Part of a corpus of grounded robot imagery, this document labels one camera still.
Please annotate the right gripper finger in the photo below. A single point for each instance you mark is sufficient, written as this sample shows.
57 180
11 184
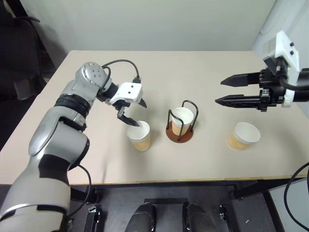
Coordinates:
239 101
241 79

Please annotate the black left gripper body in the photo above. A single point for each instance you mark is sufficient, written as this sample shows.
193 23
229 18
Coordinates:
122 105

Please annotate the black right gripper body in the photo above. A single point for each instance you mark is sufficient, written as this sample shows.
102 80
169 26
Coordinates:
271 93

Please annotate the tan and white paper cup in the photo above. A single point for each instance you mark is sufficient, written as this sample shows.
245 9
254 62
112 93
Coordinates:
141 140
246 135
182 118

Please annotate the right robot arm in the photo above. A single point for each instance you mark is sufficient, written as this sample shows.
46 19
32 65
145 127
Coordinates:
301 84

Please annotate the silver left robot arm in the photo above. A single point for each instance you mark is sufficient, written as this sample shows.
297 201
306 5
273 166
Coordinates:
55 145

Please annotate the dark rounded shape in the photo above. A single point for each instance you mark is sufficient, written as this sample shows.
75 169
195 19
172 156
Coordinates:
198 218
142 217

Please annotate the black office chair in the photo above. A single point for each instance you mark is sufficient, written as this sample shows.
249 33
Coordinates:
17 60

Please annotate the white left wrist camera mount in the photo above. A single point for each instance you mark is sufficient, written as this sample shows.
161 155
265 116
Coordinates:
128 91

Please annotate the black floor bracket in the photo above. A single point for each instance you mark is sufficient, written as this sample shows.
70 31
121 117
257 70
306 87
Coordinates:
93 217
222 213

